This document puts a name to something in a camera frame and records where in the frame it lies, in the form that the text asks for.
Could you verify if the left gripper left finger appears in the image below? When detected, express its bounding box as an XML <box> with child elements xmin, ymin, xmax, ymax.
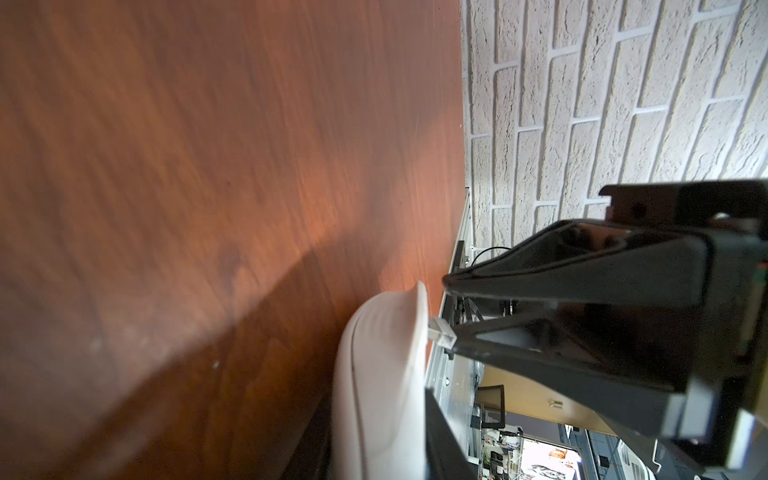
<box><xmin>280</xmin><ymin>396</ymin><xmax>332</xmax><ymax>480</ymax></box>

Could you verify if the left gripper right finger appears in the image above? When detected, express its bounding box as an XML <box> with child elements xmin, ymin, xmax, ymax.
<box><xmin>425</xmin><ymin>389</ymin><xmax>476</xmax><ymax>480</ymax></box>

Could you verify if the white wireless mouse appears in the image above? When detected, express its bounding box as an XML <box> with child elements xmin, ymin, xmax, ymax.
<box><xmin>331</xmin><ymin>282</ymin><xmax>429</xmax><ymax>479</ymax></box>

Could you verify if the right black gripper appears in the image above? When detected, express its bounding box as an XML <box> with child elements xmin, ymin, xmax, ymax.
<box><xmin>443</xmin><ymin>180</ymin><xmax>767</xmax><ymax>470</ymax></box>

